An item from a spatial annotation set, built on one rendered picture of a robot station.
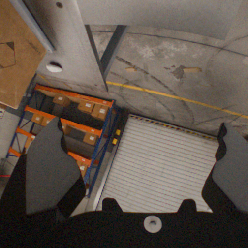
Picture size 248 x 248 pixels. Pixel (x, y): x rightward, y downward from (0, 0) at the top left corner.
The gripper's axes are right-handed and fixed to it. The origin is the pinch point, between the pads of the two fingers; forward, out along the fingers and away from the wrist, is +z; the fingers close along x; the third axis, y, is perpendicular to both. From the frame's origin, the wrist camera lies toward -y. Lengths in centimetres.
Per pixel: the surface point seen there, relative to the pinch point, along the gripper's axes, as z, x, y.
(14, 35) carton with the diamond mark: 33, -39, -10
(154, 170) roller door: 232, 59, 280
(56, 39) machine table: 45, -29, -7
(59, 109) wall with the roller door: 398, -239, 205
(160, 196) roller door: 184, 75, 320
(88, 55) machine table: 48, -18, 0
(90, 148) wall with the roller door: 299, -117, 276
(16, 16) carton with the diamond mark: 35, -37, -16
